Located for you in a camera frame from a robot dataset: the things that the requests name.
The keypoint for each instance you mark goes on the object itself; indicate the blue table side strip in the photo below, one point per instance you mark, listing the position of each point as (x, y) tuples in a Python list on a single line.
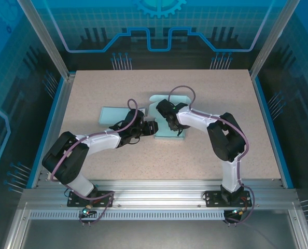
[(266, 114), (53, 114)]

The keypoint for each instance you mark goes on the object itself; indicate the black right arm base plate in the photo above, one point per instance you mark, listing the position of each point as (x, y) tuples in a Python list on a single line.
[(213, 198)]

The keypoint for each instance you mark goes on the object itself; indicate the small connector with green LED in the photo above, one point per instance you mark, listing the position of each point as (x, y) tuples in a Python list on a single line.
[(239, 212), (86, 210)]

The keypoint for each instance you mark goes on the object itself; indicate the aluminium side rail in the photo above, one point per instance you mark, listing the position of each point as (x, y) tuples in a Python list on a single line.
[(62, 109)]

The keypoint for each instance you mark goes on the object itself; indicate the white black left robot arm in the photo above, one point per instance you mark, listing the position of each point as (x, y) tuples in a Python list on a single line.
[(99, 142)]

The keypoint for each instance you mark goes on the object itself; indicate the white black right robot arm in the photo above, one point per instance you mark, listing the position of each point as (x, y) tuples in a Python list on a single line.
[(195, 119)]

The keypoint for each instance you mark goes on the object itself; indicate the aluminium frame beam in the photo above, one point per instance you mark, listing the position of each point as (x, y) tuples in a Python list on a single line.
[(156, 194)]

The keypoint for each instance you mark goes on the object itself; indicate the aluminium frame post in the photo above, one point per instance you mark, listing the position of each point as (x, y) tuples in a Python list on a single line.
[(270, 41), (47, 39)]

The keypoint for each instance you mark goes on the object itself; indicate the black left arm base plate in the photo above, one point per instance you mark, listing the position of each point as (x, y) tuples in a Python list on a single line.
[(104, 200)]

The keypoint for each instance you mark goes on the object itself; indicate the light blue paper box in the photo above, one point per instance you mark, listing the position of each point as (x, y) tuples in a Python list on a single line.
[(161, 129), (112, 115)]

